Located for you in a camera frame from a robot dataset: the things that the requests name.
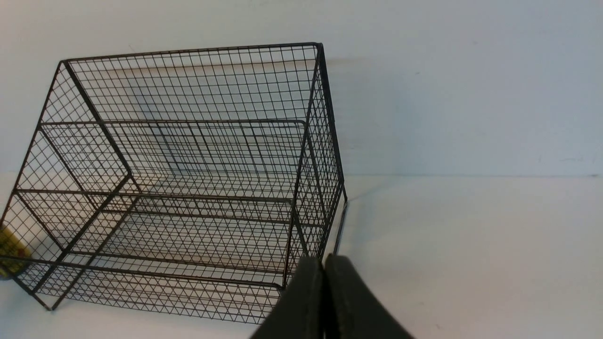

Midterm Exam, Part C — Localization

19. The dark soy sauce bottle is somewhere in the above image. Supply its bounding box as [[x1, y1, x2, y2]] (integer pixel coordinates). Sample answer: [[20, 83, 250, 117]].
[[0, 225, 32, 281]]

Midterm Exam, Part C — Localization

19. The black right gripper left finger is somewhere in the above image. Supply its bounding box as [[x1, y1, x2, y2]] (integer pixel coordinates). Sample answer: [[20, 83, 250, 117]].
[[252, 256, 323, 339]]

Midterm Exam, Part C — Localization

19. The black wire mesh shelf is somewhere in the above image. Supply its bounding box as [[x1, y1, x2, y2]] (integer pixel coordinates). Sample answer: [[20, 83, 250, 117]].
[[1, 41, 348, 323]]

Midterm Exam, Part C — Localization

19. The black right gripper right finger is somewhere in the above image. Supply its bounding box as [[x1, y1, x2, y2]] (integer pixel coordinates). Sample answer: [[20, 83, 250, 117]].
[[324, 254, 414, 339]]

